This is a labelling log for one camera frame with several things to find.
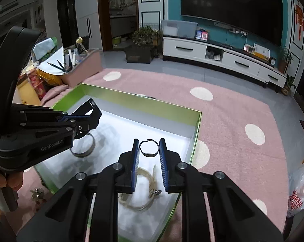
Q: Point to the black alarm clock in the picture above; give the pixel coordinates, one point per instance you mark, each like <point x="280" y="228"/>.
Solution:
<point x="273" y="61"/>

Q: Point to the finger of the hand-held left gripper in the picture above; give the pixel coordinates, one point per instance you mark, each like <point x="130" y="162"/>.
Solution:
<point x="85" y="128"/>
<point x="41" y="112"/>

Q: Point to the green white package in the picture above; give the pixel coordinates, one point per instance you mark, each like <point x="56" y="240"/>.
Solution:
<point x="47" y="49"/>

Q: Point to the gold cap diffuser bottle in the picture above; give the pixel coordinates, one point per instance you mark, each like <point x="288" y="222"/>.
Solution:
<point x="79" y="40"/>

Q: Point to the small blue red box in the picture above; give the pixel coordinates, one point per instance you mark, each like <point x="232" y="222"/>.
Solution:
<point x="201" y="34"/>

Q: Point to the black hair clip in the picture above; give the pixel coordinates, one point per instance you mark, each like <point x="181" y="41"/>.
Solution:
<point x="148" y="97"/>

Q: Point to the red knot wall decoration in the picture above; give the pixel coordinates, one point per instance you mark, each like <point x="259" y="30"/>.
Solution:
<point x="299" y="17"/>

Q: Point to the red snack packet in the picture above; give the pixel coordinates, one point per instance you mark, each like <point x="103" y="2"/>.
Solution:
<point x="36" y="84"/>

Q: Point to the green basin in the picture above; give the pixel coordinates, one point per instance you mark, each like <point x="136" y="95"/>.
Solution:
<point x="117" y="41"/>

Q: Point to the white red plastic bag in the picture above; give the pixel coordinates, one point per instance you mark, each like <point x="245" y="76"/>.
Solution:
<point x="299" y="191"/>

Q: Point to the yellow snack bag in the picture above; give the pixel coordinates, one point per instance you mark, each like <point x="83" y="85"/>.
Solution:
<point x="51" y="78"/>

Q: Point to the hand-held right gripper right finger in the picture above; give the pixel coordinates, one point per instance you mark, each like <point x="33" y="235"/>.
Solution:
<point x="162" y="156"/>

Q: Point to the clear plastic storage bin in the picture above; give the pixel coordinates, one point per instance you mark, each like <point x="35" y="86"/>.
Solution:
<point x="178" y="29"/>

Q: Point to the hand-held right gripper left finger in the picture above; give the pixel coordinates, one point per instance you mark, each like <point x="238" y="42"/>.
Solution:
<point x="136" y="156"/>

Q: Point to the bushy green plant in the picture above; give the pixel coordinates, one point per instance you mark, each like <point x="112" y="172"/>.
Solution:
<point x="144" y="35"/>

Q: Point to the white power strip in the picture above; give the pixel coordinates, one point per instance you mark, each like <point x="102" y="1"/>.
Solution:
<point x="239" y="32"/>

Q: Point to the white television cabinet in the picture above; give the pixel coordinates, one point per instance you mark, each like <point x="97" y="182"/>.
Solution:
<point x="240" y="61"/>

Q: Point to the silver bangle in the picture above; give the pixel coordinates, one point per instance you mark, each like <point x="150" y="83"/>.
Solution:
<point x="82" y="154"/>

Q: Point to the tall potted plant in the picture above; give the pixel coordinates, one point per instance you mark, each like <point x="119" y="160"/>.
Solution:
<point x="284" y="64"/>

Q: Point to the desk calendar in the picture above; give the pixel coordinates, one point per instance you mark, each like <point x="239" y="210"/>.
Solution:
<point x="261" y="50"/>

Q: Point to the white paper sheet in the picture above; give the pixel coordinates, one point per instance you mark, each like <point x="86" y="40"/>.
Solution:
<point x="54" y="58"/>

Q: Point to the pink storage box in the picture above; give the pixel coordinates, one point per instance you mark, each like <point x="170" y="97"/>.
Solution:
<point x="87" y="68"/>

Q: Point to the person's left hand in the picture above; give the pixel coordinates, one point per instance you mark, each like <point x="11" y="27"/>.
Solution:
<point x="8" y="180"/>

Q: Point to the pink dotted rug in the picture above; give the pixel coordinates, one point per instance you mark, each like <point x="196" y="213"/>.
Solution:
<point x="230" y="111"/>

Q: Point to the large black television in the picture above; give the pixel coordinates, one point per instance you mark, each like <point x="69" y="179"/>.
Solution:
<point x="230" y="5"/>

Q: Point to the small potted plant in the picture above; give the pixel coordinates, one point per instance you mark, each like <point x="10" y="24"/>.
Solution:
<point x="288" y="87"/>

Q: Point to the green jewelry box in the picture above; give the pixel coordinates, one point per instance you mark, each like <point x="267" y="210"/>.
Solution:
<point x="116" y="121"/>

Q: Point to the small pink desk device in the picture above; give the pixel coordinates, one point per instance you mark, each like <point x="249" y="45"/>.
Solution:
<point x="248" y="49"/>

